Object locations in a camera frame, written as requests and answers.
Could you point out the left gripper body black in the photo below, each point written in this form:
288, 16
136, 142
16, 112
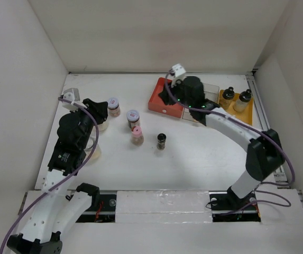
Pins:
86, 120

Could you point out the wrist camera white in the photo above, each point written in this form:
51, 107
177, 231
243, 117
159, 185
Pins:
71, 95
178, 72

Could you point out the yellow plastic bin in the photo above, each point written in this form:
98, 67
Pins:
247, 115

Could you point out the aluminium rail right side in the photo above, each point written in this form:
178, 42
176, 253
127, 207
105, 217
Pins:
283, 117

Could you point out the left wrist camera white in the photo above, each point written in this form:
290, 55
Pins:
71, 95

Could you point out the white-powder bottle black pump cap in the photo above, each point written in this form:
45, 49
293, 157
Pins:
242, 101

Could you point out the pink sauce jar white lid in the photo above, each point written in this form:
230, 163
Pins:
113, 107

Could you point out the glass jar under left gripper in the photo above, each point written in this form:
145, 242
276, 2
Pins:
103, 126

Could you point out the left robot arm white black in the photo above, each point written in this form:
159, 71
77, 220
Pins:
41, 227

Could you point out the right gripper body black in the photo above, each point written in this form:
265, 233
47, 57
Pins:
178, 91

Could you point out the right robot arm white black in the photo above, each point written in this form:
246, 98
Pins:
263, 148

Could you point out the dark sauce jar white lid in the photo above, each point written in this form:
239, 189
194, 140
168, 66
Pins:
133, 118

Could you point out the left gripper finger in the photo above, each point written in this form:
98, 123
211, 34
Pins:
89, 103
100, 114

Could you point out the red orange plastic bin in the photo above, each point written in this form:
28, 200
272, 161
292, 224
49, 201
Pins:
156, 104

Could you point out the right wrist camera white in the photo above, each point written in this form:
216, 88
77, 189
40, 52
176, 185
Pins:
178, 72

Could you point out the small black pepper grinder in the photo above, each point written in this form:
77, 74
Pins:
161, 139

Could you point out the pink cap spice bottle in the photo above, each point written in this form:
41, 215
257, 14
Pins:
137, 137

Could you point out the large glass jar metal lid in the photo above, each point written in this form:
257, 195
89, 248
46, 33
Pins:
89, 147

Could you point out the brown-spice bottle black pump cap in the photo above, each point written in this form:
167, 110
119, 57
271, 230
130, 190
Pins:
226, 98

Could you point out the clear plastic bin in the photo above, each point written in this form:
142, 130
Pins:
211, 93

